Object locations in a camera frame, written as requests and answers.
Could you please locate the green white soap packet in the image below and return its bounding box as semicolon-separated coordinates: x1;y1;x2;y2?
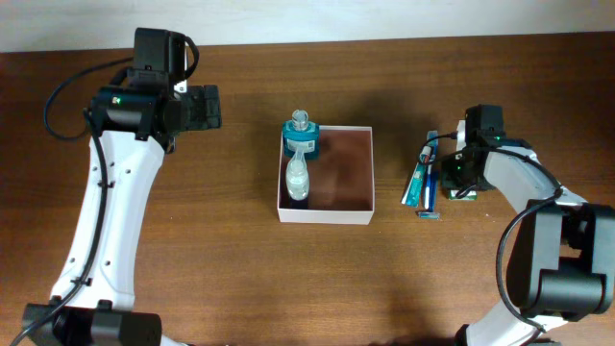
449;189;478;201

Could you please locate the blue disposable razor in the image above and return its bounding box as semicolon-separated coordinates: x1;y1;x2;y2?
418;169;440;220

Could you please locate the green Colgate toothpaste tube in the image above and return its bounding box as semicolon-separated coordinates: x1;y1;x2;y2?
401;145;431;208

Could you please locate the clear foam pump bottle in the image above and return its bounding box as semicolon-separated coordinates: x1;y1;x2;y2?
285;149;310;210

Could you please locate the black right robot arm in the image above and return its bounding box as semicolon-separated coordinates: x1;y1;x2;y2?
442;105;614;345

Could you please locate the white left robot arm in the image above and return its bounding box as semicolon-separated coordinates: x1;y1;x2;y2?
18;28;222;345

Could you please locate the blue white toothbrush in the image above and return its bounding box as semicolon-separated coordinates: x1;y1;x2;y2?
424;130;438;212

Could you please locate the teal mouthwash bottle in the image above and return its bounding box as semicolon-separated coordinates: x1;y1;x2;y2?
282;110;320;161

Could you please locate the white cardboard box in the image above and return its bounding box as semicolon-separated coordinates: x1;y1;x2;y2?
276;125;376;225

